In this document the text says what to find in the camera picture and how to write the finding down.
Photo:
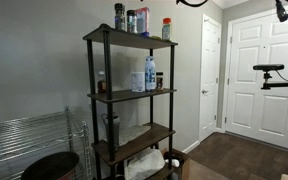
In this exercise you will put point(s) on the glass jar with blue label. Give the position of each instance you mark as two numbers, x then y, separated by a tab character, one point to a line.
119	18

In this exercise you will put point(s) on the glass jar with black lid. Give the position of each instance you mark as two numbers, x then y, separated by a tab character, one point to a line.
132	22

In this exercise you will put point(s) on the white cylindrical canister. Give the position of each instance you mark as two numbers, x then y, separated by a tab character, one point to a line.
138	81

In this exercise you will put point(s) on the white patterned water bottle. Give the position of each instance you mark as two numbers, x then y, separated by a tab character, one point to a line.
150	76

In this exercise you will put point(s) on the small brown syrup bottle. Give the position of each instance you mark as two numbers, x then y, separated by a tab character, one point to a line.
101	84

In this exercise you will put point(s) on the white mesh cloth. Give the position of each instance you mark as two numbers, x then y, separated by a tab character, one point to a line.
132	133

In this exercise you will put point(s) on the grey drinking bottle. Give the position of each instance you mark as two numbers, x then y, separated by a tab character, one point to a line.
114	131

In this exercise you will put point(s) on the small green item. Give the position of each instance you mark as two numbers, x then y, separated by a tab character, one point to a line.
156	37

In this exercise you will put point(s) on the silver door knob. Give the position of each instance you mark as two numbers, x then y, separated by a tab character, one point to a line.
204	91

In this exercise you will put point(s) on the yellow spice bottle orange lid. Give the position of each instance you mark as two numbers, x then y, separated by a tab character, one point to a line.
166	30

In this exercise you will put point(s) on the narrow white door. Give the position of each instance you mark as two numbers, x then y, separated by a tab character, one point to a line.
210	76

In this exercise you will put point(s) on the white bag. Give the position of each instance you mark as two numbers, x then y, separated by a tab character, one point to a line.
144	165

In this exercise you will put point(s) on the small white cup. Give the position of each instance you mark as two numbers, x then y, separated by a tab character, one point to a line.
173	162

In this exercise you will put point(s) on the brown cardboard box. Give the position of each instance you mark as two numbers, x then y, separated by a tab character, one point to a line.
184	166

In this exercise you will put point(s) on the wide white panel door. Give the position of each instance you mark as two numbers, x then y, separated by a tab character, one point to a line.
264	110

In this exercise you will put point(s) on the dark wood black-frame shelf unit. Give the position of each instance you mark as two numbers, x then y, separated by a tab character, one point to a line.
130	38

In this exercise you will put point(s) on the black stereo camera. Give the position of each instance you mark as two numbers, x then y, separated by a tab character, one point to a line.
268	67

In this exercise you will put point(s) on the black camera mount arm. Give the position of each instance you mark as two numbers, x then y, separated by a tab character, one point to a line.
280	85

